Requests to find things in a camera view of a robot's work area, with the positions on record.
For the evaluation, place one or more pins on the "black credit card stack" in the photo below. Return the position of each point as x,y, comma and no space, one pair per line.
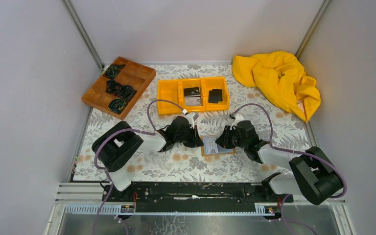
192,92

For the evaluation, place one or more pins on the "dark card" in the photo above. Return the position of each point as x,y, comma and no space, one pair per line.
213,97
220,93

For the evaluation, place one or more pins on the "aluminium frame rail front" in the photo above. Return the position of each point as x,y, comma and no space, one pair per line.
91,193

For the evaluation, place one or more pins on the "floral patterned table mat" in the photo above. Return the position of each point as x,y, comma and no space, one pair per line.
182,164

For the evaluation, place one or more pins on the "yellow leather card holder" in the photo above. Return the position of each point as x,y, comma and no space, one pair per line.
222,151

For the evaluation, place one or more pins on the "yellow bin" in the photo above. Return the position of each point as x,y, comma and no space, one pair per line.
216,83
168,90
188,83

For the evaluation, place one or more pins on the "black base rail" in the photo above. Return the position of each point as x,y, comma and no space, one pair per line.
217,197

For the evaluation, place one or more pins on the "yellow crumpled cloth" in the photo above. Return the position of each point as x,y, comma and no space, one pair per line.
282,79

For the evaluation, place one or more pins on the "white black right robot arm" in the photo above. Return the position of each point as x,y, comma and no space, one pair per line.
312,175

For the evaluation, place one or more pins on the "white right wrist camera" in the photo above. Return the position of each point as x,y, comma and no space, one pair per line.
237,118

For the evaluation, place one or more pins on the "yellow middle bin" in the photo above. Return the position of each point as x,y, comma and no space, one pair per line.
188,83

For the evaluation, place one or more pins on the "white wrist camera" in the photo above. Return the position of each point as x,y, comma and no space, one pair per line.
237,118
191,117

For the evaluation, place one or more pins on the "patterned grey card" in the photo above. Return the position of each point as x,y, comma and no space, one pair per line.
210,147

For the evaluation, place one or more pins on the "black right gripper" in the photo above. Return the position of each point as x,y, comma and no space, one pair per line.
223,139

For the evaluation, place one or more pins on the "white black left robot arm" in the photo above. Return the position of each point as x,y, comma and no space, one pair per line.
116,147

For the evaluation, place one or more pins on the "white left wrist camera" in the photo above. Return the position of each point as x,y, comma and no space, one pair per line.
191,117

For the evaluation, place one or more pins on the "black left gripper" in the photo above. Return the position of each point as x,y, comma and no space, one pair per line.
195,141

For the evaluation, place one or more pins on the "yellow right bin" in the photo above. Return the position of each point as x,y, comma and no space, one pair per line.
216,83

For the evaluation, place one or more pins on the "yellow left bin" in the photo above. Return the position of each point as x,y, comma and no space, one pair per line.
168,90

